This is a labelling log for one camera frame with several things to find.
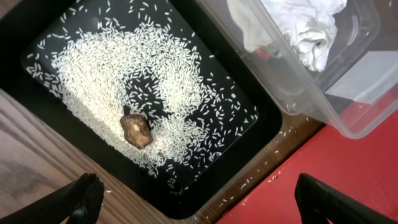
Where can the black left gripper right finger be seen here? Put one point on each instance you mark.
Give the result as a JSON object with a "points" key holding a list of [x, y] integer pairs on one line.
{"points": [[318, 203]]}

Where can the white rice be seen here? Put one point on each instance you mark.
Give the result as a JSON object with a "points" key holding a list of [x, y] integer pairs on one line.
{"points": [[107, 59]]}

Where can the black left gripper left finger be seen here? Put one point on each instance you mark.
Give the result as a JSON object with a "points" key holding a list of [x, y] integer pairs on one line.
{"points": [[78, 202]]}

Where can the brown food scrap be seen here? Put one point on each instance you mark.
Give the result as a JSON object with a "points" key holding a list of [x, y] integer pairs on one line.
{"points": [[136, 130]]}

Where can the black waste tray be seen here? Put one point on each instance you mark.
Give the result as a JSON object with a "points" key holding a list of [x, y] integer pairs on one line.
{"points": [[44, 147]]}

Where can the red plastic tray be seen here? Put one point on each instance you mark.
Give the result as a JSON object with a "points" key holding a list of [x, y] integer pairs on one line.
{"points": [[363, 169]]}

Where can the clear plastic bin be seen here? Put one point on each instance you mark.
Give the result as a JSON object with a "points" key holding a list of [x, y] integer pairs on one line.
{"points": [[356, 91]]}

